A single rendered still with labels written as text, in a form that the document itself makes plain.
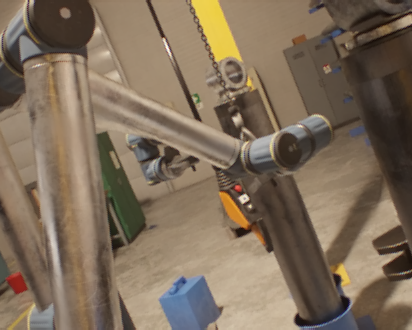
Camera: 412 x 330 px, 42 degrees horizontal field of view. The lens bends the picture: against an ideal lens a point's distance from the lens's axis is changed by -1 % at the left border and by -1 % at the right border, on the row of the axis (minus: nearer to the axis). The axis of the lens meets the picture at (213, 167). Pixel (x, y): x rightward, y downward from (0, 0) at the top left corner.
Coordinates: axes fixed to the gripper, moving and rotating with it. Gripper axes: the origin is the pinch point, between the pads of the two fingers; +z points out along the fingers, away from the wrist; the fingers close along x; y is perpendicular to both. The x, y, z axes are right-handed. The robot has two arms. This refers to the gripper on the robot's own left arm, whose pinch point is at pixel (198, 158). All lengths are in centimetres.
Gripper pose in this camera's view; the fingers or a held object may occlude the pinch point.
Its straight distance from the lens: 213.8
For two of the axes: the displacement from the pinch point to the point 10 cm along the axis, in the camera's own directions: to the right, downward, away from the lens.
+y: 3.9, 9.2, 1.1
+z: 5.9, -1.5, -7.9
